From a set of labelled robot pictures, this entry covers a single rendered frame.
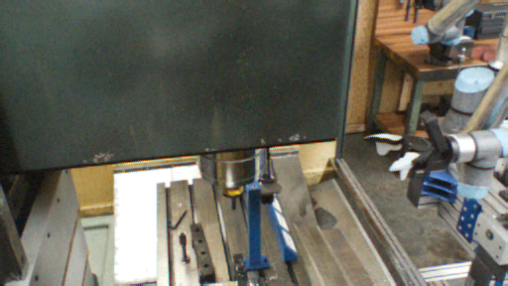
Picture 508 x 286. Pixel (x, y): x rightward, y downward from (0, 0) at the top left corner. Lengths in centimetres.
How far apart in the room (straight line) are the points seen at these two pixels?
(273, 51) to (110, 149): 35
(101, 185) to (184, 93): 153
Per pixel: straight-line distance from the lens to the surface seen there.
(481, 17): 400
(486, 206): 187
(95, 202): 241
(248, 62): 86
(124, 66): 85
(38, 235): 111
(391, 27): 398
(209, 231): 181
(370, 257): 208
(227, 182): 103
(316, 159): 240
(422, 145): 128
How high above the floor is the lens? 208
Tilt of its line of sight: 32 degrees down
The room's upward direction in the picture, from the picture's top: 3 degrees counter-clockwise
